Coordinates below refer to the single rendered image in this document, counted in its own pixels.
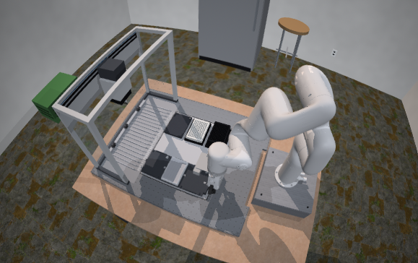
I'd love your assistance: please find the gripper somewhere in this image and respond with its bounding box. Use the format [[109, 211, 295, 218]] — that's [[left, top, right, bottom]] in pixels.
[[207, 173, 224, 194]]

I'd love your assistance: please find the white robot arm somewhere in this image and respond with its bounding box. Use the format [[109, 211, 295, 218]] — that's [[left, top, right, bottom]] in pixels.
[[193, 65, 336, 188]]

